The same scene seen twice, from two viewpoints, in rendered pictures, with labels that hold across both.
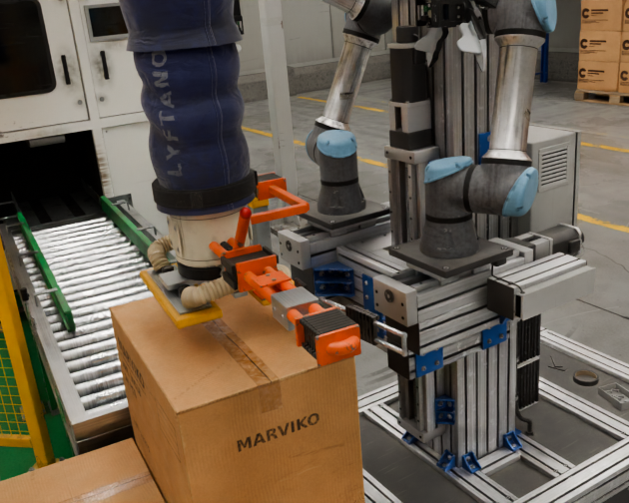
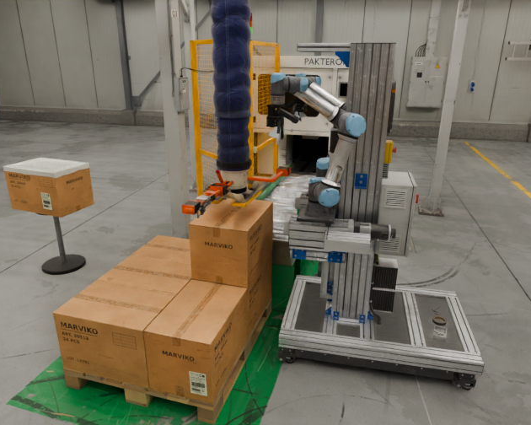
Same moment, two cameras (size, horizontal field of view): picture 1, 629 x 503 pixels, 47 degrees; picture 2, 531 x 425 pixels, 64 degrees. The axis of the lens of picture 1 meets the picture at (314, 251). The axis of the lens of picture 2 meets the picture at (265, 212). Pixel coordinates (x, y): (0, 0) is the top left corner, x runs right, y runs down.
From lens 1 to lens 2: 1.80 m
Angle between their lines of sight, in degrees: 39
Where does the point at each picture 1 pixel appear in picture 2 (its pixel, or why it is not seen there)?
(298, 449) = (224, 255)
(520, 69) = (339, 148)
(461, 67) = not seen: hidden behind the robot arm
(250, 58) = (517, 114)
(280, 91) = (442, 137)
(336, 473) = (237, 270)
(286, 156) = (437, 173)
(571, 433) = (395, 332)
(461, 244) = (312, 211)
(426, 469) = (322, 310)
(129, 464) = not seen: hidden behind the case
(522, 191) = (322, 196)
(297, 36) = not seen: outside the picture
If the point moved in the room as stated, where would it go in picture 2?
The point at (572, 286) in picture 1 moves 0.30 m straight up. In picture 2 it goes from (354, 246) to (358, 197)
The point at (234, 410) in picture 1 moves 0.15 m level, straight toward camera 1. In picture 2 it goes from (205, 231) to (188, 239)
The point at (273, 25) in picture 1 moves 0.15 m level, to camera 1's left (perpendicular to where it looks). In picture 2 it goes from (447, 102) to (436, 101)
